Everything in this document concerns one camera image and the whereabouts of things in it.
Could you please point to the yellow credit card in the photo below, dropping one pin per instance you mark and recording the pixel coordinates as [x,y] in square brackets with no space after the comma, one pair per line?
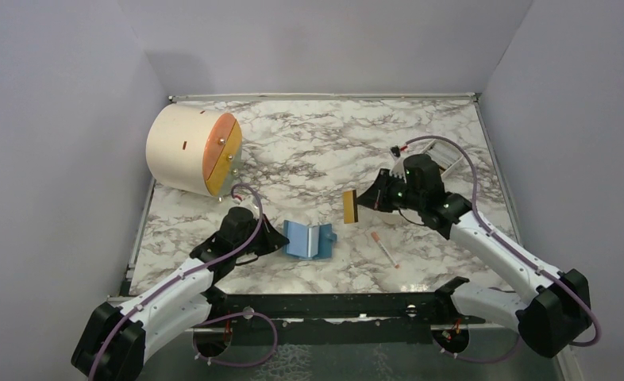
[350,207]

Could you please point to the cream cylinder orange lid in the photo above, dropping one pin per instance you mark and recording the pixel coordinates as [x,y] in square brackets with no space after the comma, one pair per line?
[194,150]

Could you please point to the blue card holder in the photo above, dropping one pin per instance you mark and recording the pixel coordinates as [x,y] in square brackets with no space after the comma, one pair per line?
[309,242]

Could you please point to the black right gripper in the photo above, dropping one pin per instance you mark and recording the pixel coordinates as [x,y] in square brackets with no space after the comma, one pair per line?
[375,196]

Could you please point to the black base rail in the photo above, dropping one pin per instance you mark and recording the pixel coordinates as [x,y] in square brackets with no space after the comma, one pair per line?
[219,319]

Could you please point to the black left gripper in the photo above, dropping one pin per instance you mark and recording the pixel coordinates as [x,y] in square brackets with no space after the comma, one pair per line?
[273,239]

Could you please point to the orange capped white marker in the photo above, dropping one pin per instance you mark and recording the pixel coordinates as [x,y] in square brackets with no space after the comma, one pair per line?
[384,250]

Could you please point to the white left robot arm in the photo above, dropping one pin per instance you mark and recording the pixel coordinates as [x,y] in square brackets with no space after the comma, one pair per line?
[119,340]

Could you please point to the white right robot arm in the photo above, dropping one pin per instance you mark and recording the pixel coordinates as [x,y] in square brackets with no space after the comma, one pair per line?
[547,308]

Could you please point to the grey card stack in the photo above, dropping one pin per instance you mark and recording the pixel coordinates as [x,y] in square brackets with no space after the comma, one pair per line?
[443,156]

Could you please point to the cream oblong plastic tray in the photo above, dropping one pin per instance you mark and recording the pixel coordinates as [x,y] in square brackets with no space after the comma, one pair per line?
[398,153]

